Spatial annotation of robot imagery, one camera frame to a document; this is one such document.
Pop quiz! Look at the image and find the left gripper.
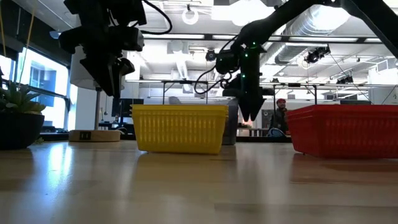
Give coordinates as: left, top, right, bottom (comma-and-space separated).
58, 26, 136, 99

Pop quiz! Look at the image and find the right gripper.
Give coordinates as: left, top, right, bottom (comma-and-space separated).
222, 44, 274, 122

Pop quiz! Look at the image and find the red slotted plastic basket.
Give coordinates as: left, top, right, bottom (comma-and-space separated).
286, 113, 398, 160
285, 104, 398, 116

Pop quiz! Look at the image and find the translucent grey plastic bin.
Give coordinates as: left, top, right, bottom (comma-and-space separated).
222, 98, 239, 146

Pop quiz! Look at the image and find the person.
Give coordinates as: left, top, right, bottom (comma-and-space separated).
269, 98, 290, 138

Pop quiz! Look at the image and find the black computer monitor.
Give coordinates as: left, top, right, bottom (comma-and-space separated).
111, 98, 144, 118

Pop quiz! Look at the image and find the white lamp with wooden base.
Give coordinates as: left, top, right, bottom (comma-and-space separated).
68, 46, 127, 143

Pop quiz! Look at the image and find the long ceiling light bar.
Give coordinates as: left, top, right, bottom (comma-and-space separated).
141, 32, 384, 44

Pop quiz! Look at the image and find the black ceiling spotlight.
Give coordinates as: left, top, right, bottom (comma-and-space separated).
303, 46, 331, 65

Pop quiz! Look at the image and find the black plant pot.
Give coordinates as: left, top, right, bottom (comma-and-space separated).
0, 111, 45, 151

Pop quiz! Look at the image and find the white machine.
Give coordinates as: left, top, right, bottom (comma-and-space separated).
368, 86, 398, 106

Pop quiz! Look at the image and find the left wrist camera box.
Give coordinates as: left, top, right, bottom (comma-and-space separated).
123, 26, 146, 53

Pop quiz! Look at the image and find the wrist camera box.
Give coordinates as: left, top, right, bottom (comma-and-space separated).
123, 26, 146, 53
215, 49, 241, 75

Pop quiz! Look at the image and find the black metal workstation frame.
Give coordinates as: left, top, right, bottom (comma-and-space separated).
161, 80, 210, 105
272, 82, 318, 105

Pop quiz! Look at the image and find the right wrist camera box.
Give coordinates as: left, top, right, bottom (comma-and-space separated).
215, 49, 241, 75

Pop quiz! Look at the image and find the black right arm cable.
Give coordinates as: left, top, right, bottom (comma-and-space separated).
194, 34, 240, 95

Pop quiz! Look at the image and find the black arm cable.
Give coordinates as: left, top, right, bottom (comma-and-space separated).
141, 0, 174, 35
194, 34, 240, 95

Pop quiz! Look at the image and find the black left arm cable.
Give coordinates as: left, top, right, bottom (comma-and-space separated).
141, 0, 174, 35

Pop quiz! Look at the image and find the white ring ceiling fixture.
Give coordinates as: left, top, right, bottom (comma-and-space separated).
182, 7, 200, 26

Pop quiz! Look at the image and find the silver ventilation duct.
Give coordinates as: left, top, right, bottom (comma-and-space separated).
261, 4, 352, 65

